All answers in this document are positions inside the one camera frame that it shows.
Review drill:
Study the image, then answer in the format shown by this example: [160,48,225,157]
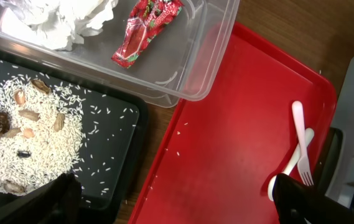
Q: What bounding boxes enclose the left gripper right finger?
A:
[272,173,354,224]

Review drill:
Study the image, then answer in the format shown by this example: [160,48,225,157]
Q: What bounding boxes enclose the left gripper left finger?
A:
[0,174,82,224]

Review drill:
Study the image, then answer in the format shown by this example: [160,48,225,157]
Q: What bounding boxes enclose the white plastic fork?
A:
[292,101,314,186]

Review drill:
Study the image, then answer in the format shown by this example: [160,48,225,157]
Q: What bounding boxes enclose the white plastic spoon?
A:
[268,128,314,202]

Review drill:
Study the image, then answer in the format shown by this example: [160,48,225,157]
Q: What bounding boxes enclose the black waste tray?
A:
[0,51,149,223]

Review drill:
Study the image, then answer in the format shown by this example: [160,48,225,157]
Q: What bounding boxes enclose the rice and food scraps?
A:
[0,76,85,196]

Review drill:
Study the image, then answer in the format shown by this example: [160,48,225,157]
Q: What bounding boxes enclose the red plastic tray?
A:
[129,23,337,224]

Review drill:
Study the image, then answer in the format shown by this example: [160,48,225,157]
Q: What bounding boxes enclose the crumpled white tissue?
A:
[0,0,118,51]

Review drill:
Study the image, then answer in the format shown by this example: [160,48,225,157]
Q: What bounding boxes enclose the clear plastic bin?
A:
[0,0,240,108]

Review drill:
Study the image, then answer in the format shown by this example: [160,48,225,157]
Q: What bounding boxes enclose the red snack wrapper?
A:
[111,0,184,68]

